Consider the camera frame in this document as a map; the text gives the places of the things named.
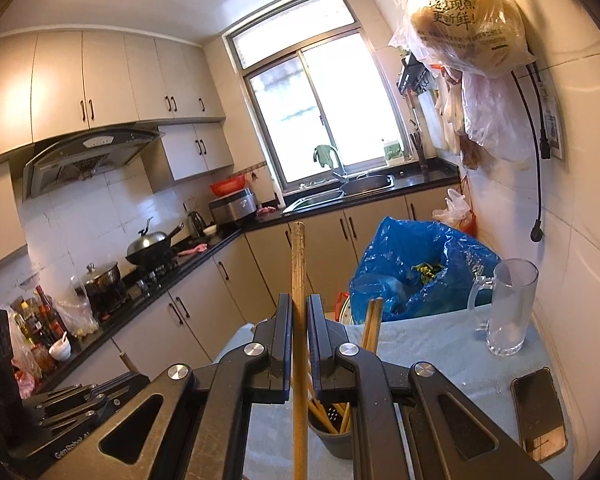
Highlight countertop utensil cup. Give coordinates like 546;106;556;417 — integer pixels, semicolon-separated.
410;132;428;173

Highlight clear glass mug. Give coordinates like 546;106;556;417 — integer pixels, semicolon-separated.
466;258;539;357

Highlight steel wok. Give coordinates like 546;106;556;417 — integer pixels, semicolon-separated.
125;217;186;267

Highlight clear bag of garlic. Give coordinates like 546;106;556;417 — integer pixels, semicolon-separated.
55;300;101;338

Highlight beige wall cabinets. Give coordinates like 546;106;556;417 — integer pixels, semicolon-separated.
0;30;236;183

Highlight gas stove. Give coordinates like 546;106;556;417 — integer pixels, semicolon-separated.
87;255;186;311

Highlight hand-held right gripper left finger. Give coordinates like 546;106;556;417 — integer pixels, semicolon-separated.
40;292;296;480

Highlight pink translucent plastic bags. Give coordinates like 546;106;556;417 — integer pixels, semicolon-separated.
432;67;533;171

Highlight white mortar with spoon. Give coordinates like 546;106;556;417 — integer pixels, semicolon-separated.
48;331;72;362

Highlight white and red plastic bag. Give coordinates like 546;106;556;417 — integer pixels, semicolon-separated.
432;187;478;238

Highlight grey range hood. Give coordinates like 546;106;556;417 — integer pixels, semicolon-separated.
22;127;166;200

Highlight printed clear plastic bag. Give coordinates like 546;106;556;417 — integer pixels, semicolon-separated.
389;0;537;78

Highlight sliding kitchen window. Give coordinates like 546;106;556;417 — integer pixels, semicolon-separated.
222;0;411;196

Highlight framed wall notice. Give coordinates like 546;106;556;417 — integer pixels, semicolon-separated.
540;80;566;161

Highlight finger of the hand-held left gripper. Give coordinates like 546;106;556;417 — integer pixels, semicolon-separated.
22;372;152;412
32;393;132;432

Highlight group of condiment bottles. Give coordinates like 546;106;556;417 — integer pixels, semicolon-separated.
7;285;71;376

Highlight chrome faucet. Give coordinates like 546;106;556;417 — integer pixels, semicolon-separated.
314;145;350;183

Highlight blue plastic bag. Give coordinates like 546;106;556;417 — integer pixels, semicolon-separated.
350;216;502;322

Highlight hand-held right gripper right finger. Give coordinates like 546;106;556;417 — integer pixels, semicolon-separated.
306;294;554;480

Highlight silver rice cooker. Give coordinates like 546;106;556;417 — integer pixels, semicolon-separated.
208;187;258;226

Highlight black smartphone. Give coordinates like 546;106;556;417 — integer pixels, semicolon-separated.
510;366;570;463

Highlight black wall rack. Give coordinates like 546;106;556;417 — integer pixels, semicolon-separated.
397;56;438;96

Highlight steel kitchen sink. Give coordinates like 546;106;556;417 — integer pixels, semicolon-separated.
282;174;396;212

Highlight grey table cloth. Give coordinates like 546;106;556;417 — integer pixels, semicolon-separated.
212;305;573;480

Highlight red plastic basin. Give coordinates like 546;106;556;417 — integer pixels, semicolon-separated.
210;176;248;198

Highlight black cable with plug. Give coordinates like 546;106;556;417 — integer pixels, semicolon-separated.
510;60;553;243

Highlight black perforated utensil holder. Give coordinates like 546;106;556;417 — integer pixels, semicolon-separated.
306;394;357;461

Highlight dark cooking pot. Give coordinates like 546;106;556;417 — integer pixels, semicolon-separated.
82;261;127;311

